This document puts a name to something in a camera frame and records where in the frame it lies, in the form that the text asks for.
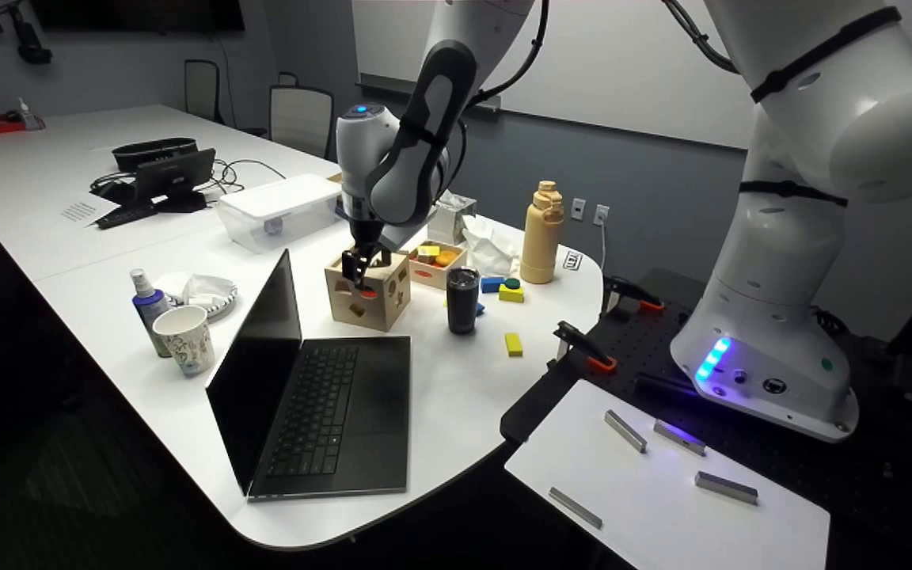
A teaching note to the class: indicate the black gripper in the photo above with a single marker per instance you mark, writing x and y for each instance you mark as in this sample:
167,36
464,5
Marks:
368,237

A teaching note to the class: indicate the wooden shape sorter cube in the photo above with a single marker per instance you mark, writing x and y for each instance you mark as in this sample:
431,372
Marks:
368,301

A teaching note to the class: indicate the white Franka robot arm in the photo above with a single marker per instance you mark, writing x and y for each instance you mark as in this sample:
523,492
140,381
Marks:
774,297

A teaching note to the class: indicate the black laptop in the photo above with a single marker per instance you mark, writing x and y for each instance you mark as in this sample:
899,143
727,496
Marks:
307,414

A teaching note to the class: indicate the wooden tray with blocks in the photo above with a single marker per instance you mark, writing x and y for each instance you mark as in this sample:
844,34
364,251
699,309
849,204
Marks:
433,265

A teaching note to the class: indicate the grey white tissue box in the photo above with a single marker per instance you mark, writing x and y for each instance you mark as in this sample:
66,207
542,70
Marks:
449,223

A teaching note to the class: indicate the black tumbler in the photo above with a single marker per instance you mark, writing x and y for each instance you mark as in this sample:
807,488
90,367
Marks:
464,301

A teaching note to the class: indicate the white plastic container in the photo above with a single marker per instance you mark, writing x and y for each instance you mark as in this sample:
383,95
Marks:
270,209

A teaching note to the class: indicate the blue block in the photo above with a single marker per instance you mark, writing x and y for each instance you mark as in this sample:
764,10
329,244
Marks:
491,282

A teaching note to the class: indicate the clear plastic bag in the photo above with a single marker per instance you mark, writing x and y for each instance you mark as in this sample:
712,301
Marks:
491,256

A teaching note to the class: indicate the green block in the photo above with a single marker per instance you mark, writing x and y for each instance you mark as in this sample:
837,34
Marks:
512,282

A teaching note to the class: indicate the grey mesh office chair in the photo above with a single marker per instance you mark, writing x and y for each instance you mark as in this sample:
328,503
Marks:
303,119
200,91

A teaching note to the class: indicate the yellow rectangular block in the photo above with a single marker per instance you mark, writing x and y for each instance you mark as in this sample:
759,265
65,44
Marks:
513,344

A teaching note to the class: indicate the tan water bottle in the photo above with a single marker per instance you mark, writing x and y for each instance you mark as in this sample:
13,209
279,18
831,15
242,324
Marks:
542,239

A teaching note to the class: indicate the patterned paper cup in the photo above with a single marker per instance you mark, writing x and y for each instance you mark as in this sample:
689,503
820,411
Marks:
189,340

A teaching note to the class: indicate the black desk phone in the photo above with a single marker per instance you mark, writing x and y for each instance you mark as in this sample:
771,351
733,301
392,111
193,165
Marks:
165,180

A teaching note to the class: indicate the blue spray bottle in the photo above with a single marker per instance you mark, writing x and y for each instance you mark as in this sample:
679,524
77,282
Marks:
147,305

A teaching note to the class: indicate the black orange clamp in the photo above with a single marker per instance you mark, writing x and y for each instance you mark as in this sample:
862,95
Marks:
582,347
635,297

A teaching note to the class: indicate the black oblong case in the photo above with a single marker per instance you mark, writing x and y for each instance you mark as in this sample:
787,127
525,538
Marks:
153,153

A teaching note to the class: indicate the grey metal strip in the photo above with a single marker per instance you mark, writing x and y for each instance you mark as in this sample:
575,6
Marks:
575,507
727,485
679,439

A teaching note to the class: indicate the white flat board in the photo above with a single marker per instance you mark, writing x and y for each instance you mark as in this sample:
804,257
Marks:
666,507

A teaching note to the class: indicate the red flat item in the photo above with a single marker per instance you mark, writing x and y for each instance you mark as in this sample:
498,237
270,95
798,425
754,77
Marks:
1,123

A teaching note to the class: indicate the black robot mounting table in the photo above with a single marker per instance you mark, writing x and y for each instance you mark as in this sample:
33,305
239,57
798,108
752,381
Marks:
899,485

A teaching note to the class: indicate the white wall outlet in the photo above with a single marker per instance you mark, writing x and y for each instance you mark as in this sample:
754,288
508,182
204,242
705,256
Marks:
577,207
598,214

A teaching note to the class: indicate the white wall whiteboard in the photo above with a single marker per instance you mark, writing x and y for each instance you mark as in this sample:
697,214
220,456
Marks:
601,63

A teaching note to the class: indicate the black wall television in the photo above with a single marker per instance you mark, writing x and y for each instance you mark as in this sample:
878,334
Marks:
140,15

